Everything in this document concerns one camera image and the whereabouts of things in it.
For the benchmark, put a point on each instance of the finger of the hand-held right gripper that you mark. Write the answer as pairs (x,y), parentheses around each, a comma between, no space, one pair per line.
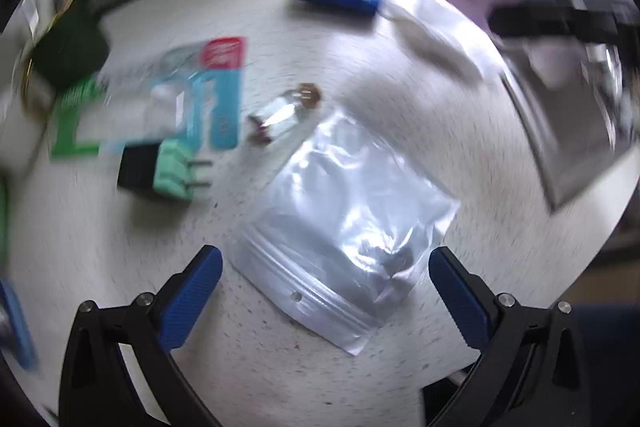
(540,17)

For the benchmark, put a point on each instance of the blue red blister pack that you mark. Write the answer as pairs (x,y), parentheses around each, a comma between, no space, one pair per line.
(225,107)

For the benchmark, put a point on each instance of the green black plug adapter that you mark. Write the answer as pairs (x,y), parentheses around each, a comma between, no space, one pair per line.
(165,172)

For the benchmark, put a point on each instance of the stainless steel sink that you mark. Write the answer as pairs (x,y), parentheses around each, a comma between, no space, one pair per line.
(565,147)

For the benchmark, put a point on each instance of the green backed blister pack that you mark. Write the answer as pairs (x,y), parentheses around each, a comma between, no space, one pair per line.
(80,127)

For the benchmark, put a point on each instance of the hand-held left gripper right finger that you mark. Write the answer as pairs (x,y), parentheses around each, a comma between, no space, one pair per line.
(460,302)

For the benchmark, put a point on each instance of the white plastic bag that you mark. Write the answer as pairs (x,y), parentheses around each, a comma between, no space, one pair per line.
(430,37)

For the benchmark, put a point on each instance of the dark green mug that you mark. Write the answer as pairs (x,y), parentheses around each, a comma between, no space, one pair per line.
(70,47)

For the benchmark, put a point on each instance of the silver zip bag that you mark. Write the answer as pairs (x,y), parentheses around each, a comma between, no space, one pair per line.
(345,227)

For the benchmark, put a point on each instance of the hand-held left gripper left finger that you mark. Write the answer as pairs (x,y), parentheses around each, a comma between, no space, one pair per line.
(192,297)

